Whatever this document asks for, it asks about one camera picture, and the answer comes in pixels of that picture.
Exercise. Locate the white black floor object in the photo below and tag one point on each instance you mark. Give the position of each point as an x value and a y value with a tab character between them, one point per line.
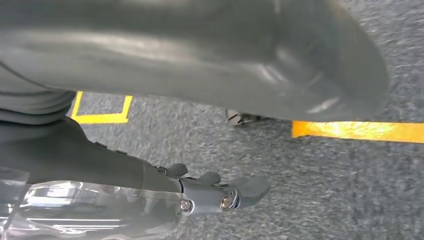
236	117

